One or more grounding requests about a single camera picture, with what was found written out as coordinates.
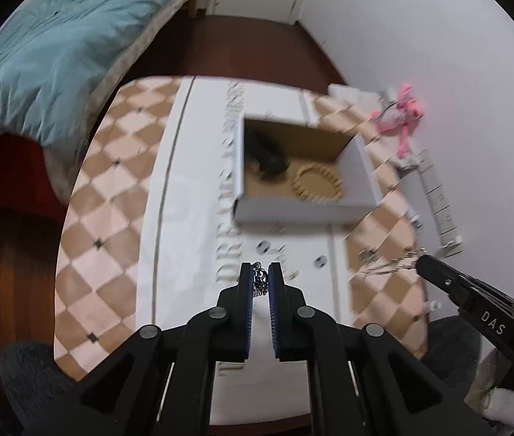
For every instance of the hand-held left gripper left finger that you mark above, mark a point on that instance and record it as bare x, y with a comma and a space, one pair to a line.
248, 309

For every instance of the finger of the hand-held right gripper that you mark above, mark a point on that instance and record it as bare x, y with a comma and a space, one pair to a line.
465, 288

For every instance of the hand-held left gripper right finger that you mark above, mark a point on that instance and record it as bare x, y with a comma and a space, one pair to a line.
276, 313

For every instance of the white cardboard box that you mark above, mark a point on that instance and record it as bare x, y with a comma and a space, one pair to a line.
302, 211

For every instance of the grey rug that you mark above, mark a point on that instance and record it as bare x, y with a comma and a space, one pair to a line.
454, 349

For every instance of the small silver earring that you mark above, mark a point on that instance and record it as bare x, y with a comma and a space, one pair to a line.
264, 246

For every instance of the white cloth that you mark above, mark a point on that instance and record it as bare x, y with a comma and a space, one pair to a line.
488, 395

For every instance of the small silver bead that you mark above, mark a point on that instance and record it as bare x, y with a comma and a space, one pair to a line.
319, 261

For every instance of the white printed paper bag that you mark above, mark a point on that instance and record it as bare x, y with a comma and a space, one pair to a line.
184, 218

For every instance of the black hair accessory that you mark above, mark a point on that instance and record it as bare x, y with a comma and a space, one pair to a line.
264, 154

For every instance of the checkered tablecloth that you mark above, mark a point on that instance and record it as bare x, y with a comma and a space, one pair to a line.
107, 218

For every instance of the light blue blanket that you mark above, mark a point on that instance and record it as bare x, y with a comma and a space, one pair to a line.
57, 54

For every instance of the bed with wooden frame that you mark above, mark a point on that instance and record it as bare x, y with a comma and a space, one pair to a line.
116, 68

